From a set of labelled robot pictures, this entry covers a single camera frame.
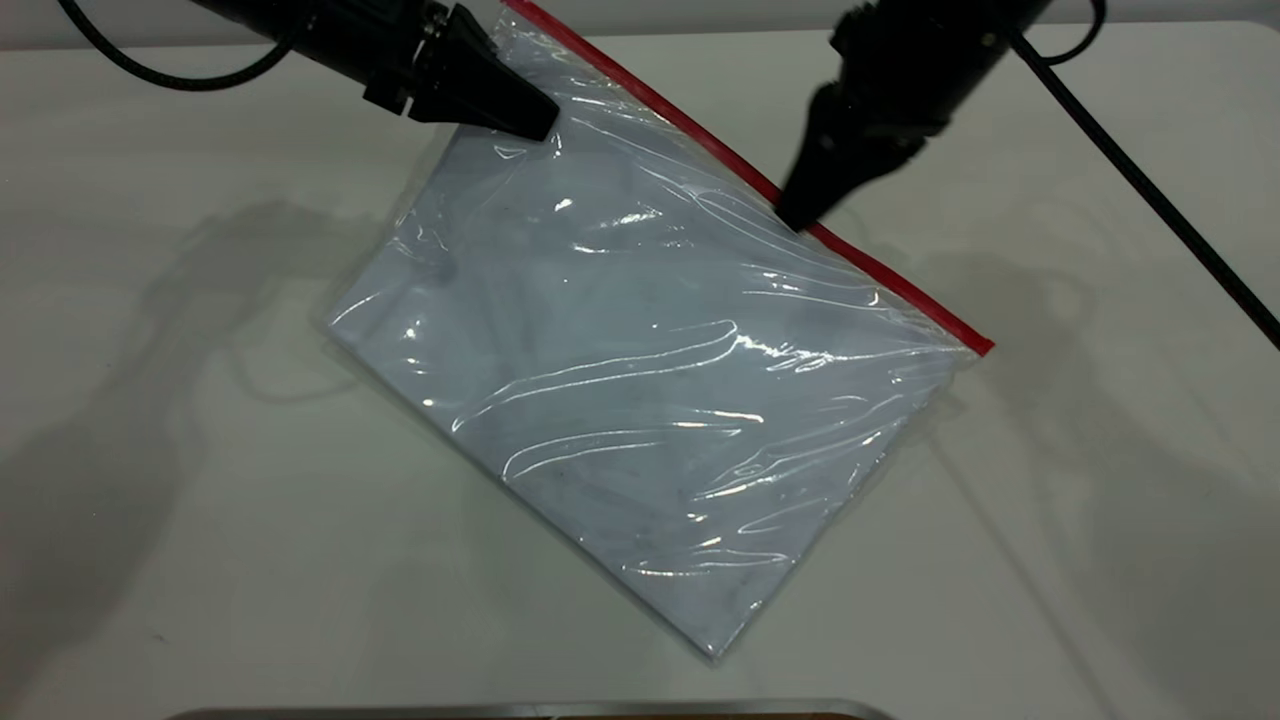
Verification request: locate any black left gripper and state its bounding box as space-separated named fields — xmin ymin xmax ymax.
xmin=298 ymin=0 xmax=562 ymax=142

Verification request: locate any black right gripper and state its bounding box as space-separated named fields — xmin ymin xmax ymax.
xmin=775 ymin=0 xmax=1013 ymax=235

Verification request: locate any clear plastic red-zip bag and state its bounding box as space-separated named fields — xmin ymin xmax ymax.
xmin=320 ymin=0 xmax=997 ymax=664

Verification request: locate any pale blue sheet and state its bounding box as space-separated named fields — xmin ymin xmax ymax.
xmin=326 ymin=118 xmax=963 ymax=661

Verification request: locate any grey metal edge strip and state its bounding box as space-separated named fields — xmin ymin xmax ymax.
xmin=165 ymin=698 xmax=901 ymax=720

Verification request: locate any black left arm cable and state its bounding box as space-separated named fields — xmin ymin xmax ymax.
xmin=58 ymin=0 xmax=306 ymax=93

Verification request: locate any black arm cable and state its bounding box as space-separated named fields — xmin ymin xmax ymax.
xmin=1008 ymin=0 xmax=1280 ymax=353
xmin=58 ymin=0 xmax=306 ymax=93

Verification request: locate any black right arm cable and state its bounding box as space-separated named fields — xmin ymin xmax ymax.
xmin=1008 ymin=0 xmax=1280 ymax=353

